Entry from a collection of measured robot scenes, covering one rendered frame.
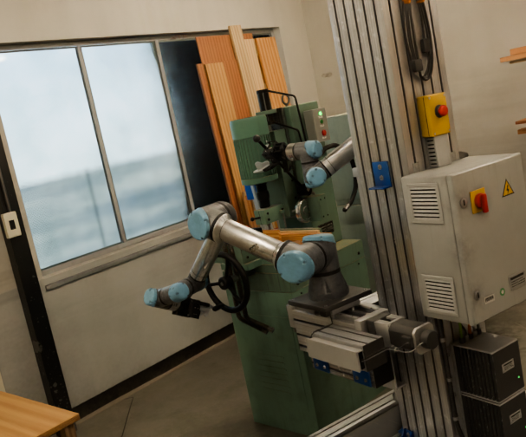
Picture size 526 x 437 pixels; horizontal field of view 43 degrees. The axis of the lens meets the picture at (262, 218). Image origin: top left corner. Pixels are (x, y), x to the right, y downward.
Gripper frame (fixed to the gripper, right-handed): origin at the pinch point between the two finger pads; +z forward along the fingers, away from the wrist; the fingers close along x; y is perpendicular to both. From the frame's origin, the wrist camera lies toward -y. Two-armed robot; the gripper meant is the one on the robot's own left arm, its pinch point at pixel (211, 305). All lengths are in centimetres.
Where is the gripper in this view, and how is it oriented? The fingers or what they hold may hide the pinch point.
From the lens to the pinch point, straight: 302.9
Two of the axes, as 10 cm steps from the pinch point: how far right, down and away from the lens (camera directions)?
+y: -1.7, 9.7, -1.9
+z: 6.7, 2.6, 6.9
